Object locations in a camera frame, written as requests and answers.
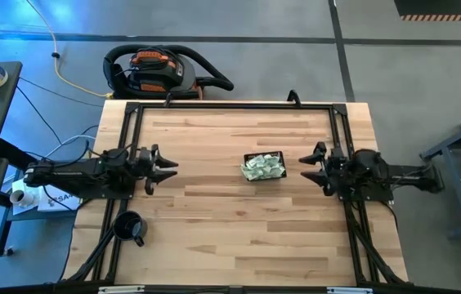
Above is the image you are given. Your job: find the yellow power cable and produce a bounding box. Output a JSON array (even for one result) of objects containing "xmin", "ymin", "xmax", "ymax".
[{"xmin": 25, "ymin": 0, "xmax": 114, "ymax": 99}]

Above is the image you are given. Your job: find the silver frame bracket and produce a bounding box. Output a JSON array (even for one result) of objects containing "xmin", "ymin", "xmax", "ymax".
[
  {"xmin": 97, "ymin": 285, "xmax": 145, "ymax": 294},
  {"xmin": 326, "ymin": 287, "xmax": 374, "ymax": 294}
]

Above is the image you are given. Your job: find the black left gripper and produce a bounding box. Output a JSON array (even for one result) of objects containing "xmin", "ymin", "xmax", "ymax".
[{"xmin": 134, "ymin": 143, "xmax": 180, "ymax": 196}]

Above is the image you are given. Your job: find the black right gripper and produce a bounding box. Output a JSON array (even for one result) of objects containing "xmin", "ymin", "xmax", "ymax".
[{"xmin": 298, "ymin": 140, "xmax": 354, "ymax": 197}]

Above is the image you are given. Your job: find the black mug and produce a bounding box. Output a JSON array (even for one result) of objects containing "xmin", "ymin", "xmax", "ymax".
[{"xmin": 111, "ymin": 210, "xmax": 149, "ymax": 248}]

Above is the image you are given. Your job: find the black orange shop vacuum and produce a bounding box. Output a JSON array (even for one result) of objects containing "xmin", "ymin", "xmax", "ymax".
[{"xmin": 102, "ymin": 43, "xmax": 235, "ymax": 100}]

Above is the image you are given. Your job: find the white printed paper sheet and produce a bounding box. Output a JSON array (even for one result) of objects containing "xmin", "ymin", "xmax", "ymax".
[{"xmin": 36, "ymin": 185, "xmax": 81, "ymax": 213}]

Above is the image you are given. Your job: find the black hazard-striped floor mat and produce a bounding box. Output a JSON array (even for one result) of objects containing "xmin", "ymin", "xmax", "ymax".
[{"xmin": 393, "ymin": 0, "xmax": 461, "ymax": 22}]

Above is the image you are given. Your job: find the black plastic slotted basket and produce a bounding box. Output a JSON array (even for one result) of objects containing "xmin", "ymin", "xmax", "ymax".
[{"xmin": 243, "ymin": 150, "xmax": 289, "ymax": 182}]

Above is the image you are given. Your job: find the black desk support bar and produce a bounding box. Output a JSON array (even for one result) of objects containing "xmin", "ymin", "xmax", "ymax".
[{"xmin": 0, "ymin": 137, "xmax": 35, "ymax": 169}]

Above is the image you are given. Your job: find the white floor cable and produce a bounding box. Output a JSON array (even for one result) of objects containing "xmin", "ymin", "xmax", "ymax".
[{"xmin": 44, "ymin": 133, "xmax": 100, "ymax": 161}]

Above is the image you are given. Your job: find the white tape roll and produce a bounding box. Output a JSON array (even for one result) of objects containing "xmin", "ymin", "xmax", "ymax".
[{"xmin": 8, "ymin": 189, "xmax": 35, "ymax": 208}]

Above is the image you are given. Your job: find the thin black floor cable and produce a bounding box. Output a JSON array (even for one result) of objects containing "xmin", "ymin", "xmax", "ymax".
[{"xmin": 20, "ymin": 76, "xmax": 105, "ymax": 108}]

